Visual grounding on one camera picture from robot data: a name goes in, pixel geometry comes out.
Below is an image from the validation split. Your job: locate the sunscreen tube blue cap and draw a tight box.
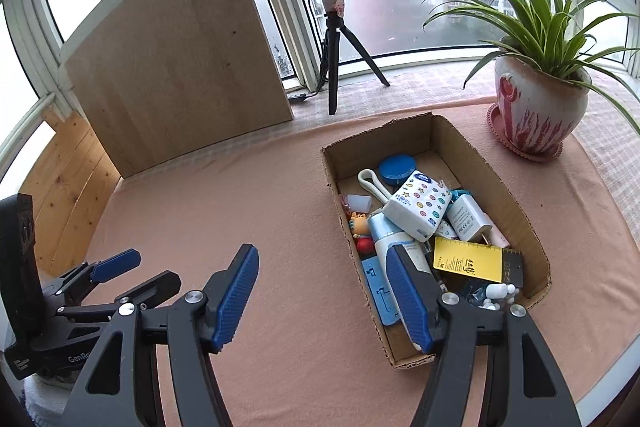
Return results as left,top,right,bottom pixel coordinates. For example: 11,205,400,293
368,213,431,325

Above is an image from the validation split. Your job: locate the yellow grey card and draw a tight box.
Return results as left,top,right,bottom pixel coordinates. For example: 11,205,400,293
433,236,524,288

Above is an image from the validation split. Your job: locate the white charger plug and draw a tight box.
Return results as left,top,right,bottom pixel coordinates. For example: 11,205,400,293
446,194,492,243

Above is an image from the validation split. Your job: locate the patterned tissue pack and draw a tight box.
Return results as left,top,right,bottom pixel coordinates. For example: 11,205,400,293
382,170,451,243

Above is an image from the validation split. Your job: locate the pink lip balm tube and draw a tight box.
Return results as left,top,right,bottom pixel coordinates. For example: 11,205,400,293
484,227,510,248

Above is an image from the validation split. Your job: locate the orange red toy figure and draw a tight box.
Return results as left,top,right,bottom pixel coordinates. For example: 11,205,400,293
348,211,375,258

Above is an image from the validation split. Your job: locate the translucent white cap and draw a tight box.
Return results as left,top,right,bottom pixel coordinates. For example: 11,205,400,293
343,194,372,215

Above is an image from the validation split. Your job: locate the blue round tin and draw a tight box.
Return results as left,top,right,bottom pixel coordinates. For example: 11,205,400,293
378,154,416,187

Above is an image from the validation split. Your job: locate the patterned lighter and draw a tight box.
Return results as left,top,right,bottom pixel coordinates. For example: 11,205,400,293
435,219,458,239

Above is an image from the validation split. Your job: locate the light pine wooden board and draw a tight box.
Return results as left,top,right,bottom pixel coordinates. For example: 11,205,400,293
21,112,120,277

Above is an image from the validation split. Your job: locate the cardboard box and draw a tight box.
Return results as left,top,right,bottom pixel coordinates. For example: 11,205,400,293
320,110,554,371

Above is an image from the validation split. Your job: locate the red white flower pot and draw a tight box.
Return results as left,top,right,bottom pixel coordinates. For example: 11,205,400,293
487,56,591,162

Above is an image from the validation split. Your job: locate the dark oak wooden board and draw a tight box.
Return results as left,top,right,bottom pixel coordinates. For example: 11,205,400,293
64,0,293,178

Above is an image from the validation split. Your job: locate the spider plant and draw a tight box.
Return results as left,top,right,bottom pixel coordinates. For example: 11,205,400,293
423,0,639,131

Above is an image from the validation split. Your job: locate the black tripod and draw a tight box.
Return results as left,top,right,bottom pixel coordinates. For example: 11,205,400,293
316,0,390,116

